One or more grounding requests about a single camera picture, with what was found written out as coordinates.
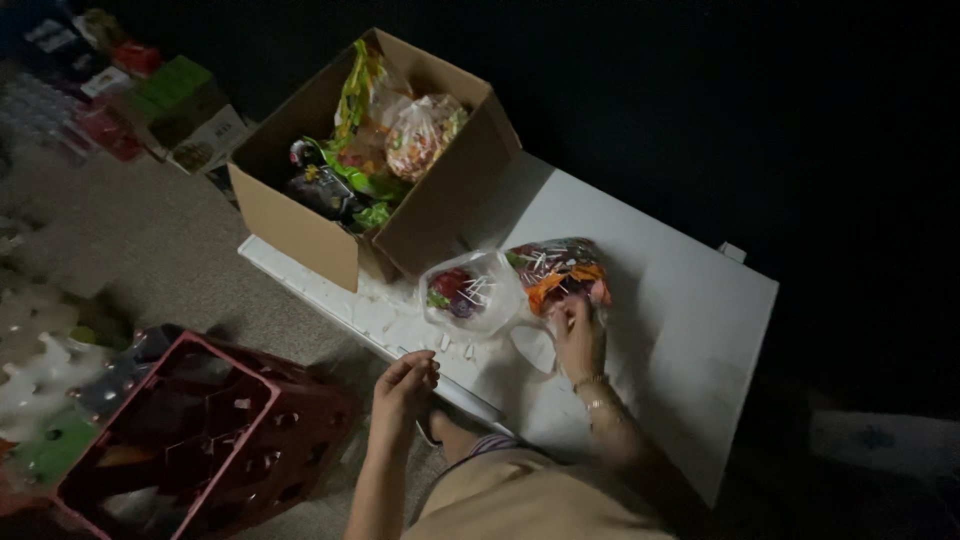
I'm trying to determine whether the dark snack packet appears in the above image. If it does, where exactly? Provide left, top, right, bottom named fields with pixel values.
left=283, top=139, right=366, bottom=223

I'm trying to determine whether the white plastic bag scrap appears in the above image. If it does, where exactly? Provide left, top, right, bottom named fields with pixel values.
left=510, top=325, right=559, bottom=375

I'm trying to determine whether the person's foot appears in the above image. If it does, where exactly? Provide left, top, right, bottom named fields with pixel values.
left=429, top=405, right=496, bottom=466

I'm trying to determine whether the brown cardboard box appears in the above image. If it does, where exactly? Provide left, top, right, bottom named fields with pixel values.
left=227, top=27, right=523, bottom=294

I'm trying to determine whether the clear lollipop bag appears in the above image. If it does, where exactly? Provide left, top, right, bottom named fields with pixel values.
left=418, top=249, right=526, bottom=339

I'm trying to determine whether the green yellow snack packet strip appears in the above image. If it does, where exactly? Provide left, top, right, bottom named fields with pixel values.
left=303, top=39, right=412, bottom=232

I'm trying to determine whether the pack of plastic bottles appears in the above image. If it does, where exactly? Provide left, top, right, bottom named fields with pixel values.
left=0, top=285, right=181, bottom=519

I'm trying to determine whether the person's left hand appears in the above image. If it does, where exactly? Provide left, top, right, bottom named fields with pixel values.
left=371, top=350, right=441, bottom=439

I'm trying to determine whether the heap of packaged goods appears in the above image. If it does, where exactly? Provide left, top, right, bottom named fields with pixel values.
left=0, top=6, right=252, bottom=177

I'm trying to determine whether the person's right hand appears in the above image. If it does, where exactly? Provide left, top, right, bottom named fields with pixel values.
left=549, top=294, right=608, bottom=385

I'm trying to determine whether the red plastic bottle crate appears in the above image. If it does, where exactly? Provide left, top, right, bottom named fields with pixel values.
left=52, top=330, right=363, bottom=540

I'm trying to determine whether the clear bag of mixed candy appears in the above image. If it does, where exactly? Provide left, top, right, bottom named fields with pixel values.
left=384, top=93, right=471, bottom=185

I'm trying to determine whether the orange lollipop bag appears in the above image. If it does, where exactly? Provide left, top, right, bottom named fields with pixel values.
left=505, top=237, right=613, bottom=317

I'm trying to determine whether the beige skirt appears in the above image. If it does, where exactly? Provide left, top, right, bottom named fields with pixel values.
left=401, top=433, right=676, bottom=540

